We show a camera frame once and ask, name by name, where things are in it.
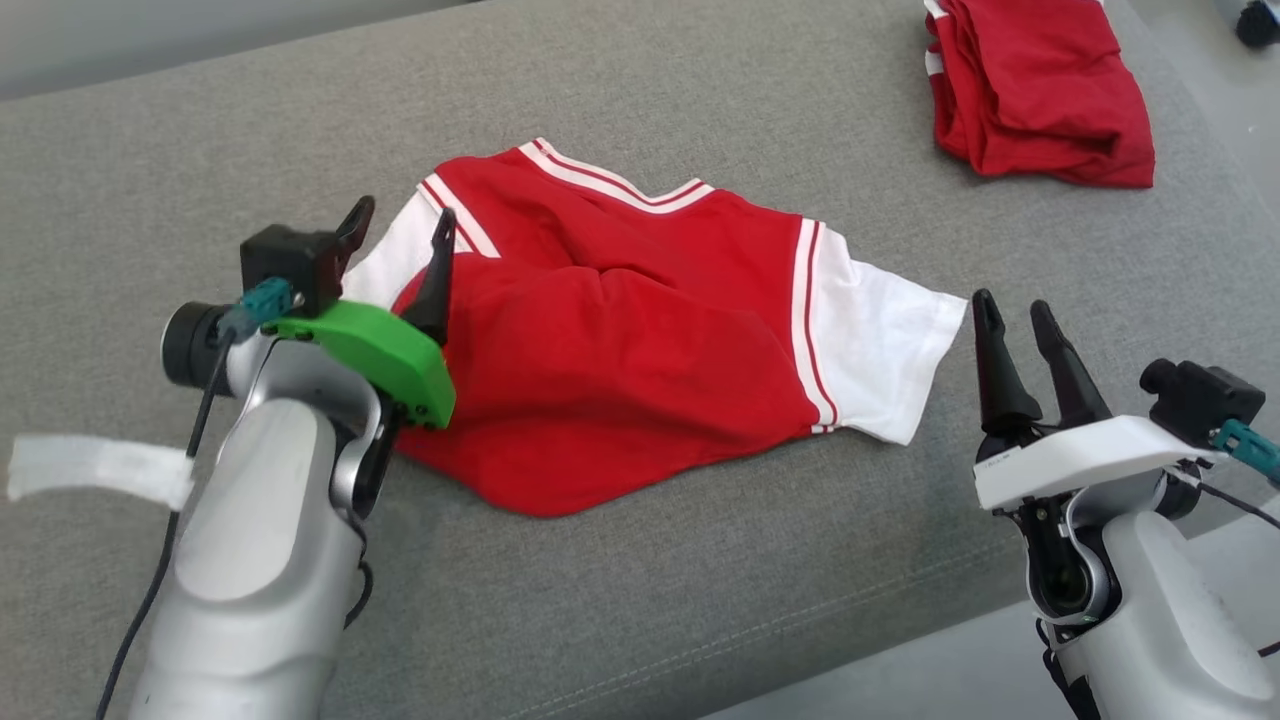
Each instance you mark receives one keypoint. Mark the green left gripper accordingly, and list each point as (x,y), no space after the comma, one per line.
(390,355)

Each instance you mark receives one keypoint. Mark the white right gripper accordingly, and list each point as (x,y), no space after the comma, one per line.
(1080,460)

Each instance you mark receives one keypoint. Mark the red white basketball jersey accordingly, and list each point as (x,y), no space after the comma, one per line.
(620,380)

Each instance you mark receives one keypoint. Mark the red shorts with white stripe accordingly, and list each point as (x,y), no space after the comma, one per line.
(1040,90)

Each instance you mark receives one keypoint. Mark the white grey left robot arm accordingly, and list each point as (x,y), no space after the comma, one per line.
(250,560)

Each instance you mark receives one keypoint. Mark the grey fabric sofa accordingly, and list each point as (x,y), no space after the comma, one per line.
(700,600)

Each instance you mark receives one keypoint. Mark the black caster wheel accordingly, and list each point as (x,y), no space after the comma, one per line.
(1260,22)

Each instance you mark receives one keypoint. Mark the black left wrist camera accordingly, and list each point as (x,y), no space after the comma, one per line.
(290,265)

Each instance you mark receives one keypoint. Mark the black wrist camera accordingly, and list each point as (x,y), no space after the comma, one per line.
(1205,400)
(290,265)

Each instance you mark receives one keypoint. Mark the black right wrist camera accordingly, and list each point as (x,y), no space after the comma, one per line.
(1205,400)

